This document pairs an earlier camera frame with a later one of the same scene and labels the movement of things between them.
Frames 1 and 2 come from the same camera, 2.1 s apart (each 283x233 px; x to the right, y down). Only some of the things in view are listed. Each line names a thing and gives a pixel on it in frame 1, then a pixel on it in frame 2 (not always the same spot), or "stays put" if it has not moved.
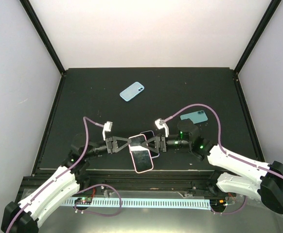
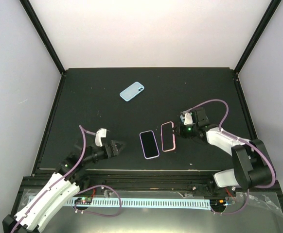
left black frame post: [28, 8] stays put
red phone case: [141, 156] → [174, 138]
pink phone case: [141, 156] → [162, 138]
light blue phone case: [131, 91] stays put
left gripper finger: [122, 139] → [118, 143]
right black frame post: [255, 40] stays put
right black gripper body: [163, 147] → [188, 133]
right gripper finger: [144, 144] → [176, 128]
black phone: [148, 135] stays put
